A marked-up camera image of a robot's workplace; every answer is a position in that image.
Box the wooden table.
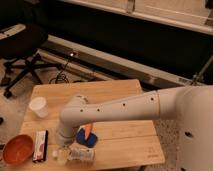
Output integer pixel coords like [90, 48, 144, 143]
[15, 80, 165, 171]

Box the black office chair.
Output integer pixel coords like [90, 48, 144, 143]
[0, 23, 62, 98]

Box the orange ceramic bowl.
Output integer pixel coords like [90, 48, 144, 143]
[3, 134, 34, 165]

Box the clear plastic water bottle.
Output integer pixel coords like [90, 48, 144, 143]
[52, 147, 95, 164]

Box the orange toy carrot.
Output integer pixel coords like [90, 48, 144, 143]
[84, 124, 93, 140]

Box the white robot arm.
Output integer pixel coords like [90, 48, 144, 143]
[55, 85, 213, 171]

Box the white plastic cup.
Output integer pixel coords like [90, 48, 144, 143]
[29, 97, 48, 118]

